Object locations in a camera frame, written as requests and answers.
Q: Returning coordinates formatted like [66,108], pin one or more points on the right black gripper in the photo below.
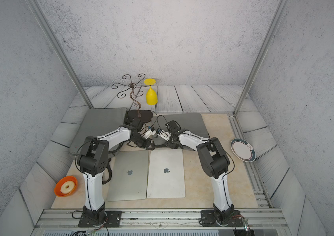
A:
[170,145]

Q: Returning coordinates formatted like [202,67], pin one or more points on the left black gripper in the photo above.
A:
[148,144]

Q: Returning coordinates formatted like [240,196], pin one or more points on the silver apple laptop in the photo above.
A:
[129,176]

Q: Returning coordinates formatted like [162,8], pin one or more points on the white laptop yellow logo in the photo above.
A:
[166,174]

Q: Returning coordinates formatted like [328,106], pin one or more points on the grey zippered laptop bag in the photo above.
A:
[95,123]

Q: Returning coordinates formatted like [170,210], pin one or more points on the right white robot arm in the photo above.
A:
[215,163]

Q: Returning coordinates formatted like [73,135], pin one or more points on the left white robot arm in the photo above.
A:
[93,159]

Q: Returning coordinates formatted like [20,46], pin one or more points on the yellow plastic wine glass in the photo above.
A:
[151,95]

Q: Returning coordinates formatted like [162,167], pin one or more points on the white plate green rim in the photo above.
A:
[243,150]

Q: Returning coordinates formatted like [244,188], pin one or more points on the orange round object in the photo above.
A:
[66,186]

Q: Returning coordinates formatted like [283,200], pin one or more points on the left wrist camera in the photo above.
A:
[141,128]

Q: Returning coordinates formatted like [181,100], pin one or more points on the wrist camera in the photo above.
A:
[172,127]
[141,128]

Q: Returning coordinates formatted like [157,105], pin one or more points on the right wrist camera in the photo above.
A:
[172,127]

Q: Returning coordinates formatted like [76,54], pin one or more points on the copper wire stand dark base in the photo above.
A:
[144,116]

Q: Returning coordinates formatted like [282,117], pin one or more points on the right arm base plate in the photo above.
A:
[213,218]

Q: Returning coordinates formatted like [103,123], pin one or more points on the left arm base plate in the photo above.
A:
[102,219]

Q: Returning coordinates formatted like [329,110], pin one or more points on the aluminium front rail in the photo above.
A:
[163,222]

